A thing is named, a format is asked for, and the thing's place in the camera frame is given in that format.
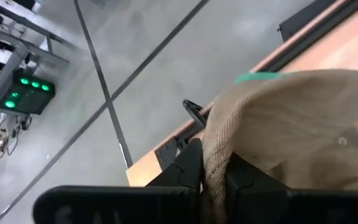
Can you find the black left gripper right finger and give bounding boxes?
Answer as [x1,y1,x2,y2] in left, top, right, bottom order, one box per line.
[224,152,358,224]

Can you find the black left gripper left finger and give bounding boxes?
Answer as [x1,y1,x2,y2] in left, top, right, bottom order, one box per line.
[32,138,203,224]

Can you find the tan corduroy baseball cap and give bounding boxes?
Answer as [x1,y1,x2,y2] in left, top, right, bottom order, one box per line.
[201,68,358,224]

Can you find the black clamp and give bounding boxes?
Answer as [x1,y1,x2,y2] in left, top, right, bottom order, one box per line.
[182,98,208,129]

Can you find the teal plastic bin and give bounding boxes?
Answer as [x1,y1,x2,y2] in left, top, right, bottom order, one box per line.
[234,71,282,85]

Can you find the black device with green lights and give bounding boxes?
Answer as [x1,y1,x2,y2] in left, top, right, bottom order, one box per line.
[0,72,56,115]

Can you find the black flat panel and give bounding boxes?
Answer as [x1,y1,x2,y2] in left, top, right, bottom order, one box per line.
[277,0,338,43]

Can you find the black corner bracket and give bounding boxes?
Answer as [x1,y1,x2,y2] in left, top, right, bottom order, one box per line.
[155,138,179,170]

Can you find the floor cable bundle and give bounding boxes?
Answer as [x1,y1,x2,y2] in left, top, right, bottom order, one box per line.
[0,114,33,159]

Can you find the black table edge rail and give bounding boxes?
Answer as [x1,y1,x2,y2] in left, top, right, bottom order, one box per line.
[154,0,358,150]

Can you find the grey metal table frame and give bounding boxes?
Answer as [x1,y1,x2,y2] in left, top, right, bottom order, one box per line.
[0,0,80,111]

